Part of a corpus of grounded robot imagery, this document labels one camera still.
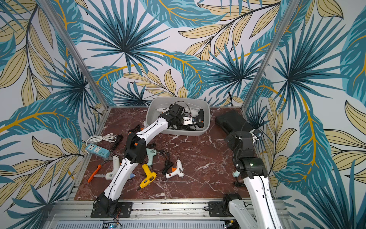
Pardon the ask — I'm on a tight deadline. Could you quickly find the white pink glue gun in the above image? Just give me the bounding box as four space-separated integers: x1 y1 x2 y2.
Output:
185 107 200 116

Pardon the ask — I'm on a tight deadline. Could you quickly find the white orange trigger glue gun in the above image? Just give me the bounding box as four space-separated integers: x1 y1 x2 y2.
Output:
156 108 170 113

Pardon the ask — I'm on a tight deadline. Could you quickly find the small mint glue gun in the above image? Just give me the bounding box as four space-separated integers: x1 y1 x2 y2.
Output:
232 170 240 178

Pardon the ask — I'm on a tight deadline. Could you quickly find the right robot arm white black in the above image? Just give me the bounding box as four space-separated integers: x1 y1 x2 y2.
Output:
223 131 284 229

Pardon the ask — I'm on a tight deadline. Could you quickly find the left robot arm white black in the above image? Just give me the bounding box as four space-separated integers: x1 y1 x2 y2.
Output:
93 113 184 216

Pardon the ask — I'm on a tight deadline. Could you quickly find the grey plastic storage box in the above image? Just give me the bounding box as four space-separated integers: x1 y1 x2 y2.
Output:
144 97 211 136

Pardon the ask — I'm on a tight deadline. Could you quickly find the mint green glue gun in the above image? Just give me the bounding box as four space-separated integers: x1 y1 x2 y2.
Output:
146 148 157 167

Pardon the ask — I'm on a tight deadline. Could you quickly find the small white orange glue gun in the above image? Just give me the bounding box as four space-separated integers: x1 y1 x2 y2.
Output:
165 159 184 179

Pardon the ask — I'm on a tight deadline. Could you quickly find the yellow black glue gun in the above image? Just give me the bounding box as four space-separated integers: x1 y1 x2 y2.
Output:
137 164 157 191

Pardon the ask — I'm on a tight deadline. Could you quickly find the large white blue glue gun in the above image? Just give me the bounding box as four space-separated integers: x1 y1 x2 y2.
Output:
94 156 120 180

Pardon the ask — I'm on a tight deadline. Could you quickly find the black tool case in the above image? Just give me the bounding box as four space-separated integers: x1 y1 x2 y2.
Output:
215 110 254 135

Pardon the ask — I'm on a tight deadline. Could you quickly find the teal power strip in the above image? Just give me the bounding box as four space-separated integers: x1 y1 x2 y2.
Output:
86 144 110 158

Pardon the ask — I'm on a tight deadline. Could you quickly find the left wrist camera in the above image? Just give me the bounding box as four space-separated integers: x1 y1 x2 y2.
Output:
167 103 185 119

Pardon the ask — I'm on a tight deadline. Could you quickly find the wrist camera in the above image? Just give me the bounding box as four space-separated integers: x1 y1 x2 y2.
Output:
167 103 185 119
224 131 254 151

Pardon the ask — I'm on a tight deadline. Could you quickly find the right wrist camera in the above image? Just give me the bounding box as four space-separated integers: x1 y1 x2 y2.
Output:
224 131 254 151

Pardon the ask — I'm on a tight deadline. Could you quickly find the white coiled power cable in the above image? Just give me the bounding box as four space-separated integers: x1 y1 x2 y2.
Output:
85 133 118 145

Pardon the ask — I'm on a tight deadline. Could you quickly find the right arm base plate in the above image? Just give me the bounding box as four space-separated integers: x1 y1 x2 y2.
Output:
204 201 233 217

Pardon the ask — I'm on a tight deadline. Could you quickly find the orange handled tool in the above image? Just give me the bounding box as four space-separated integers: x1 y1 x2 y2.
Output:
87 165 102 183

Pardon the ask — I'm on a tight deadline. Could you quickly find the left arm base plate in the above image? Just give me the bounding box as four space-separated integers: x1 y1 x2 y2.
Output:
91 202 133 219

